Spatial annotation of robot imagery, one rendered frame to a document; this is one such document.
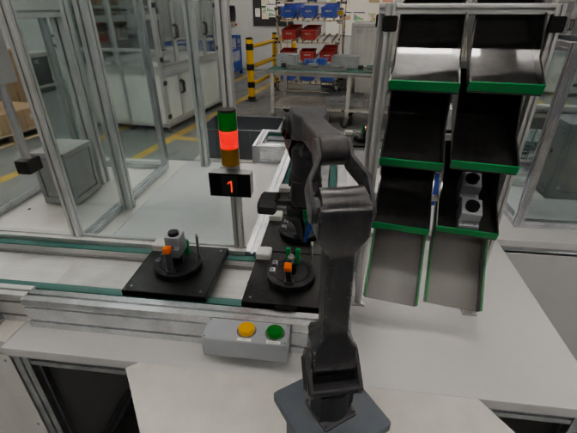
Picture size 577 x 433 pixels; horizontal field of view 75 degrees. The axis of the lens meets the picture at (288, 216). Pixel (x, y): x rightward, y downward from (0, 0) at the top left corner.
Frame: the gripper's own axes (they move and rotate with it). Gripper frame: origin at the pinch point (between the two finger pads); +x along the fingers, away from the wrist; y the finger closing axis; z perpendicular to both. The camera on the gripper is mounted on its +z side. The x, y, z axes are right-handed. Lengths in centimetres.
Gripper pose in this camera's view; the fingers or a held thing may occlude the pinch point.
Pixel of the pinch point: (304, 227)
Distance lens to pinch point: 78.7
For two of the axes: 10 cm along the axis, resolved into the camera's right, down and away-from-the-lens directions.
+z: 1.3, -4.8, 8.7
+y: -9.9, -0.6, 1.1
